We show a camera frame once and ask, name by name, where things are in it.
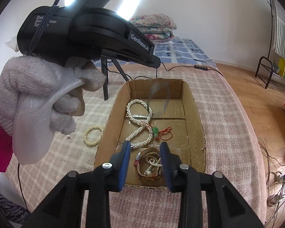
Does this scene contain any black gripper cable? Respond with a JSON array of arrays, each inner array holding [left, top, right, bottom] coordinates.
[[17, 163, 29, 211], [26, 0, 86, 54]]

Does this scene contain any pink plaid blanket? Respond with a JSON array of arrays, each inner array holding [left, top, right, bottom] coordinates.
[[0, 63, 268, 228]]

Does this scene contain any small pearl bracelet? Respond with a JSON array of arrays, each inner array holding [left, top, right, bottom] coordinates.
[[142, 154, 162, 175]]

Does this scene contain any long twisted pearl necklace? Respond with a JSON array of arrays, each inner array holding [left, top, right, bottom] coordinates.
[[126, 99, 155, 150]]

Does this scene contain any folded floral quilt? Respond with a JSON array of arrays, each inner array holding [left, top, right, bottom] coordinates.
[[129, 14, 177, 44]]

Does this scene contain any white power strip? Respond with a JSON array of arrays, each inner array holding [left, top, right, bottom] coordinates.
[[268, 192, 285, 207]]

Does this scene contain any person's left hand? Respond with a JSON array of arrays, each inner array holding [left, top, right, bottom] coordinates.
[[0, 55, 106, 136]]

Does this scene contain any grey striped clothing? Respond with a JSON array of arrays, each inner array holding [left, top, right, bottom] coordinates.
[[0, 188, 30, 228]]

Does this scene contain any brown leather bracelet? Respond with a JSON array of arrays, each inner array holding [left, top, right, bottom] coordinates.
[[134, 148, 165, 180]]

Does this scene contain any bed with blue patterned sheet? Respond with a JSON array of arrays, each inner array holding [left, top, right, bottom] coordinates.
[[120, 36, 218, 68]]

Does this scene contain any black cable with remote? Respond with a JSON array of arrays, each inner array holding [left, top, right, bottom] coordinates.
[[108, 62, 225, 81]]

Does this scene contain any jade pendant with red cord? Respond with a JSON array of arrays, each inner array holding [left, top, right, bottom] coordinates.
[[148, 126, 173, 141]]

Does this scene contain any cardboard box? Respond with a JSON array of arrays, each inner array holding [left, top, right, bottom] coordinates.
[[94, 78, 207, 190]]

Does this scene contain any black metal clothes rack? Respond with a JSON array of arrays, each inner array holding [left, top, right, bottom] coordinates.
[[255, 0, 285, 95]]

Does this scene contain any white ring light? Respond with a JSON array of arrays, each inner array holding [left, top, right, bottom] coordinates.
[[65, 0, 143, 21]]

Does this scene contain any striped towel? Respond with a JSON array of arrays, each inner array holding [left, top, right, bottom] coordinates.
[[271, 0, 285, 60]]

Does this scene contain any black tripod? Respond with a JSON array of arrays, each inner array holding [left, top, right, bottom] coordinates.
[[100, 57, 129, 101]]

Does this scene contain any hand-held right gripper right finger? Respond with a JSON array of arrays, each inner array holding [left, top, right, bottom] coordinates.
[[160, 142, 264, 228]]

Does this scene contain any pale green bead bracelet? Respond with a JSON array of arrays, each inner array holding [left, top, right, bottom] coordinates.
[[84, 126, 103, 145]]

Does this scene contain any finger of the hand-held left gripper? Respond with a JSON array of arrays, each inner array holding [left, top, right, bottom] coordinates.
[[101, 49, 161, 68]]

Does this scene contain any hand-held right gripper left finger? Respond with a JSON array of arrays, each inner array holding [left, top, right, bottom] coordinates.
[[21, 141, 131, 228]]

